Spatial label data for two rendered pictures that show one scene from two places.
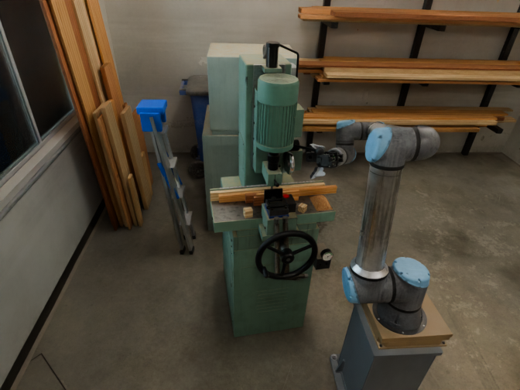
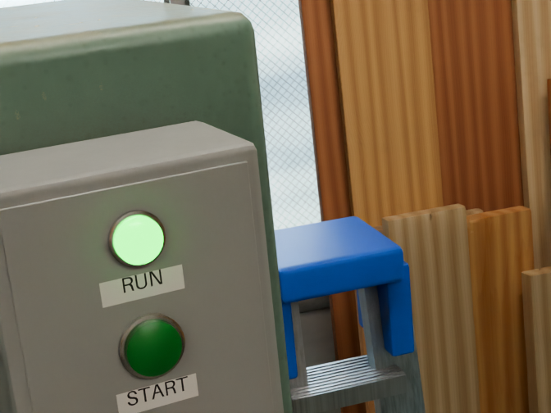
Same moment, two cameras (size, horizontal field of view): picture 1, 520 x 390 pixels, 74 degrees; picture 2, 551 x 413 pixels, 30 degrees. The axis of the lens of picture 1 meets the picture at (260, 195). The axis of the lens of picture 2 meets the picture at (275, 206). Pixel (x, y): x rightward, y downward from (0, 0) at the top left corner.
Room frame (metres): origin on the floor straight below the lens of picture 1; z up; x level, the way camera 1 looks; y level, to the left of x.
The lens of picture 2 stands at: (1.82, -0.49, 1.56)
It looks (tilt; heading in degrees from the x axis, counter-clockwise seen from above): 16 degrees down; 80
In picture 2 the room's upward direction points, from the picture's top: 6 degrees counter-clockwise
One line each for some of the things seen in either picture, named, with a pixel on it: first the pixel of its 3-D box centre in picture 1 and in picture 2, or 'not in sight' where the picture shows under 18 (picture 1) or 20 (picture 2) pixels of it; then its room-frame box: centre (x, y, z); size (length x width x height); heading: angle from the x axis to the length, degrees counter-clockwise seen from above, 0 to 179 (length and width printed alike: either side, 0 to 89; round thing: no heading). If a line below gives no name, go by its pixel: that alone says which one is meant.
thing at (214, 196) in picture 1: (268, 191); not in sight; (1.50, -0.04, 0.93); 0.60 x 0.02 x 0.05; 103
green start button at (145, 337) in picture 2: not in sight; (153, 348); (1.83, -0.16, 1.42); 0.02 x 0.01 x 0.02; 13
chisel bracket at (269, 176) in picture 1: (271, 174); not in sight; (1.50, -0.06, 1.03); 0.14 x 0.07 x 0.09; 13
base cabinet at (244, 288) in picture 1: (261, 258); not in sight; (1.60, -0.03, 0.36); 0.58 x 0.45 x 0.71; 13
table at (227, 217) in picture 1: (273, 214); not in sight; (1.37, -0.07, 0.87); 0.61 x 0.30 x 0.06; 103
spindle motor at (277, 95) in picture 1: (276, 114); not in sight; (1.48, -0.06, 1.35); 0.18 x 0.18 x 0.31
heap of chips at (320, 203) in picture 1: (320, 200); not in sight; (1.45, -0.31, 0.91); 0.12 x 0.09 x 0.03; 13
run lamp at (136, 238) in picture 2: not in sight; (138, 240); (1.83, -0.16, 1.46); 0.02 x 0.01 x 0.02; 13
